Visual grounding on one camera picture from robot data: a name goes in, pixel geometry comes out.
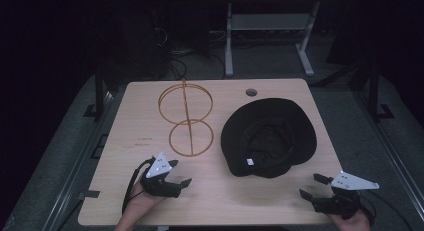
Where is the person's left hand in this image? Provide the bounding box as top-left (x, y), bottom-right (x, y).
top-left (127, 181), bottom-right (167, 220)

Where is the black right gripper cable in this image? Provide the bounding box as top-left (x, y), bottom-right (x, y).
top-left (359, 189), bottom-right (414, 231)

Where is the bundle of floor cables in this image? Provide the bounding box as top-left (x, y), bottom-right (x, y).
top-left (151, 10), bottom-right (228, 81)

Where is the black bucket hat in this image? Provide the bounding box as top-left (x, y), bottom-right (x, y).
top-left (220, 97), bottom-right (318, 179)

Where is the orange wire hat stand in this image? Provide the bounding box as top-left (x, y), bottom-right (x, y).
top-left (157, 78), bottom-right (215, 158)

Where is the grey metal stand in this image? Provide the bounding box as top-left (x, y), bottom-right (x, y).
top-left (224, 0), bottom-right (321, 78)

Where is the black metal post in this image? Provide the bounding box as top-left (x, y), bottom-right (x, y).
top-left (368, 59), bottom-right (380, 120)
top-left (94, 62), bottom-right (105, 118)

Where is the person's right hand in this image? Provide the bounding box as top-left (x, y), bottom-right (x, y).
top-left (328, 209), bottom-right (372, 231)

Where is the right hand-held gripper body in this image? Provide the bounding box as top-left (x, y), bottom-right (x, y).
top-left (311, 170), bottom-right (380, 221)

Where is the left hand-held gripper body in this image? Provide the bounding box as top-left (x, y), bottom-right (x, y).
top-left (139, 151), bottom-right (183, 199)

